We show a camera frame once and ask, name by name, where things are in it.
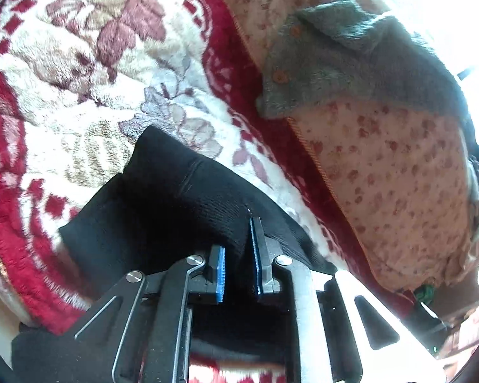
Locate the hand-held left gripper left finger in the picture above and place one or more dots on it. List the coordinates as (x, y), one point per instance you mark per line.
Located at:
(220, 274)

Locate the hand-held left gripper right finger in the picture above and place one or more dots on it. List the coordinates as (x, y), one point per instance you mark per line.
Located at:
(257, 259)

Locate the black pants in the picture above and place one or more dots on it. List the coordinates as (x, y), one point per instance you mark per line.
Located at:
(171, 203)

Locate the pink floral pillow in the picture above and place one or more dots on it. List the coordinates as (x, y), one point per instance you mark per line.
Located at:
(383, 175)

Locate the red floral fleece blanket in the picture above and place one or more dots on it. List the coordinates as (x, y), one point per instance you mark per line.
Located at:
(103, 87)

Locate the grey knitted cardigan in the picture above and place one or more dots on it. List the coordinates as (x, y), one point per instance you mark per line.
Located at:
(343, 56)

